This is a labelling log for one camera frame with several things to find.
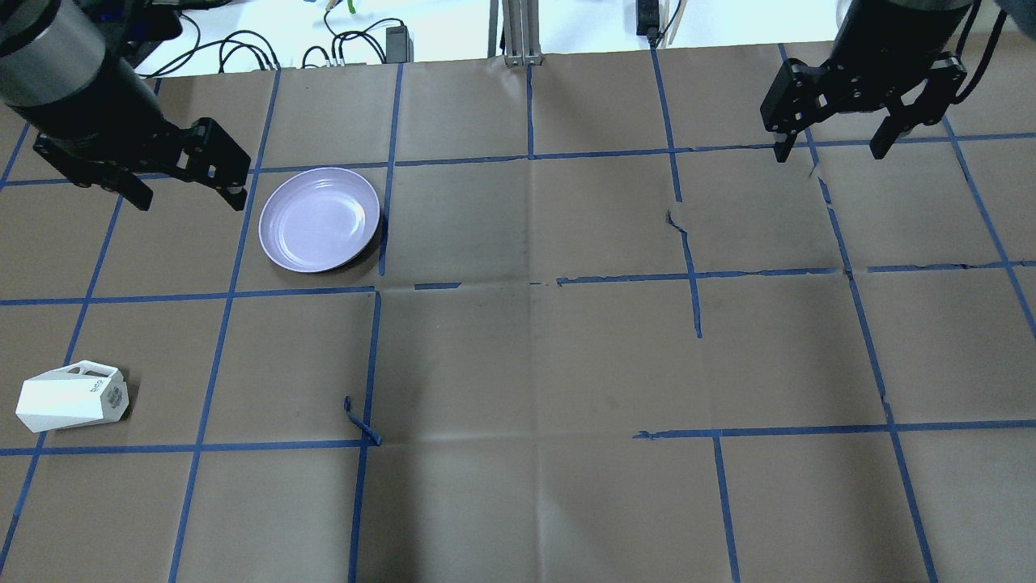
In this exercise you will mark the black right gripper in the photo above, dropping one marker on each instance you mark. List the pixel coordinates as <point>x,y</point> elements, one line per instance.
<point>884,50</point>

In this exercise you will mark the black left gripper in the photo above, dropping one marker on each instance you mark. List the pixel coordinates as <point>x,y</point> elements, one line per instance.
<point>112,108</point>

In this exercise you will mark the white faceted cup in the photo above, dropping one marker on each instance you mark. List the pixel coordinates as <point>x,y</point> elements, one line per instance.
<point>79,395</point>

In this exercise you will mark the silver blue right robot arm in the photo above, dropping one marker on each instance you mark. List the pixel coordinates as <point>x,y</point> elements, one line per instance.
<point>916,27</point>

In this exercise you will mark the lavender plate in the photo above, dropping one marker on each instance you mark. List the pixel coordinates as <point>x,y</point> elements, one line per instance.
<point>319,220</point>

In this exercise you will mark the black power adapter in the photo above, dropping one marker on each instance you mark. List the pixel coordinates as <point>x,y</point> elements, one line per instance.
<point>398,45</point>

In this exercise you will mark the aluminium frame post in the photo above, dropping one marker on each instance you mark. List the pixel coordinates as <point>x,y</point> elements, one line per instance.
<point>514,32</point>

